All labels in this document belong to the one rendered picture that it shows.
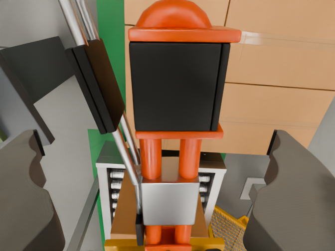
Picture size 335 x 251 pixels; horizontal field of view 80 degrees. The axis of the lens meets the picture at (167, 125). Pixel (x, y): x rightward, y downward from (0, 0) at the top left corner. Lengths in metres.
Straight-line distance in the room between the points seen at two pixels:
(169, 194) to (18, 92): 0.75
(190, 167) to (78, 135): 1.66
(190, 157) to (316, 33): 0.96
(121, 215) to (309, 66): 1.05
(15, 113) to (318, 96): 1.31
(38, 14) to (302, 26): 1.43
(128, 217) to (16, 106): 0.62
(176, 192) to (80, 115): 1.55
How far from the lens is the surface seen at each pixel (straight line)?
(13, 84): 0.89
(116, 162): 1.11
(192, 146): 0.19
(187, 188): 0.22
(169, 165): 0.23
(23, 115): 0.92
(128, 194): 1.04
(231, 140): 1.14
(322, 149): 2.29
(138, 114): 0.16
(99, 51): 0.18
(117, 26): 1.46
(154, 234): 0.29
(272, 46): 1.01
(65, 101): 1.72
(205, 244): 0.57
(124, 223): 0.95
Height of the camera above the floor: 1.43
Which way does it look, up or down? 60 degrees down
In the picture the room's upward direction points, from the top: 177 degrees clockwise
